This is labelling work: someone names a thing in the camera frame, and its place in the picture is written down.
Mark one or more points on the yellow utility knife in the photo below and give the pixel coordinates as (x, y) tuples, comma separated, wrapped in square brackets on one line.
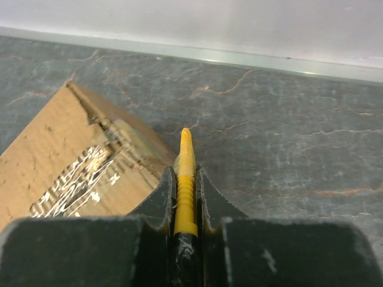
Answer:
[(185, 234)]

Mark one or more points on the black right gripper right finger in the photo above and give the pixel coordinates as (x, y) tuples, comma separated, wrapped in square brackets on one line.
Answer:
[(241, 251)]

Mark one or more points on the brown cardboard express box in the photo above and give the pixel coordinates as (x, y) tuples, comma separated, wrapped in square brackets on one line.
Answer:
[(81, 155)]

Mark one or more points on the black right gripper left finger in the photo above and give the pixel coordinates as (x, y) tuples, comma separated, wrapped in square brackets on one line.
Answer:
[(128, 250)]

